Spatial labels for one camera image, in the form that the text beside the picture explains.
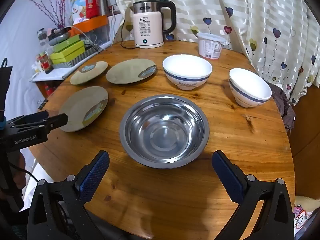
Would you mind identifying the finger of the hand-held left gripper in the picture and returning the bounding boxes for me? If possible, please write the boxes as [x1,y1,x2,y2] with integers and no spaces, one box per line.
[12,111,49,126]
[37,113,69,131]

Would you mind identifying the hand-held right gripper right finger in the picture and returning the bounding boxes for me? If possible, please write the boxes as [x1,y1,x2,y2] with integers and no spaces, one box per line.
[212,150,296,240]

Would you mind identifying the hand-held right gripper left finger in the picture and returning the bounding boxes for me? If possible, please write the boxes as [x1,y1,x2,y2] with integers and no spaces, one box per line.
[27,150,110,240]

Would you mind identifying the grey-green plate with blue motif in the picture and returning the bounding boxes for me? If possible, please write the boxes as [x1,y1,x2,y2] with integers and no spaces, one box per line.
[106,59,157,84]
[58,86,109,133]
[70,61,108,85]

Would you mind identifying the stainless steel bowl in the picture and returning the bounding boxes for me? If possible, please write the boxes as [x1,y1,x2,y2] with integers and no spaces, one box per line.
[119,94,210,169]

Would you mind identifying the white bowl with blue stripe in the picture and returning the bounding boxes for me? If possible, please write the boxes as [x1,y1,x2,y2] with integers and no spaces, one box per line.
[229,68,272,108]
[162,54,213,91]

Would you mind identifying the white shelf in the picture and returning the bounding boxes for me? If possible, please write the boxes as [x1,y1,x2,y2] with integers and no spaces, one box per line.
[29,45,113,82]

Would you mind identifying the red figurine jar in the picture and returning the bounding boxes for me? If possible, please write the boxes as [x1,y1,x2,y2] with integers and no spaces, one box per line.
[37,52,53,74]

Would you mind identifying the black-white zigzag box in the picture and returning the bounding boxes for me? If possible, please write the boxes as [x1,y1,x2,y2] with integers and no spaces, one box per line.
[51,46,98,68]

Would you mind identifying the lime green box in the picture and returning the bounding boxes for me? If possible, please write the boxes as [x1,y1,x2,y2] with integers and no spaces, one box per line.
[50,41,85,64]

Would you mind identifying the dark green flat box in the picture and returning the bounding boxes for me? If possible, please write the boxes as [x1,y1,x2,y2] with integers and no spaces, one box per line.
[51,35,81,53]

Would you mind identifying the pink patterned cloth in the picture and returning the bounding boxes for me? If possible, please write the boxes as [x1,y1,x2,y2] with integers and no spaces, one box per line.
[294,204,313,228]

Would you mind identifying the grey oblong case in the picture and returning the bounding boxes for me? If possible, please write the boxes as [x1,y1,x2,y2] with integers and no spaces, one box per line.
[47,29,70,46]

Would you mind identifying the wooden cabinet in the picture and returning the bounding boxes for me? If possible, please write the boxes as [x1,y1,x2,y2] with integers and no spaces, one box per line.
[291,85,320,198]

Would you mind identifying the dark patterned cloth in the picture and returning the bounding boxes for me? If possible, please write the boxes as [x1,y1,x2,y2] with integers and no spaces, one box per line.
[266,81,297,130]

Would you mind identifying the clear bin with orange lid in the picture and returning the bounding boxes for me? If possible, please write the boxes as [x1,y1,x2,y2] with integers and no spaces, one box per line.
[69,15,110,48]

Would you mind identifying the purple flower branches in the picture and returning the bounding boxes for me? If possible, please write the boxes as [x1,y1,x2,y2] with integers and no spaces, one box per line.
[25,0,69,28]

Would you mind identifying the white electric kettle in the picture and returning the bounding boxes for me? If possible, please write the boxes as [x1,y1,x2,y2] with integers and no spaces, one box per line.
[132,0,177,49]

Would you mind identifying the white plastic tub with lid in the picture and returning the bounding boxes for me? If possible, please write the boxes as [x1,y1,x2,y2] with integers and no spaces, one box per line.
[197,32,225,59]

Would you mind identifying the heart-print striped curtain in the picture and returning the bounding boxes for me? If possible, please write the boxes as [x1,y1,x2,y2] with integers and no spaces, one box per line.
[110,0,320,105]

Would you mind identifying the white cable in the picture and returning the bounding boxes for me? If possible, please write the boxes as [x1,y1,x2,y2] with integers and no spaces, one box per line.
[72,25,100,52]

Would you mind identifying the black kettle cable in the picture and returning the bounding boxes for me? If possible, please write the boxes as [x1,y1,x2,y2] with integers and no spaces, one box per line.
[119,17,137,49]

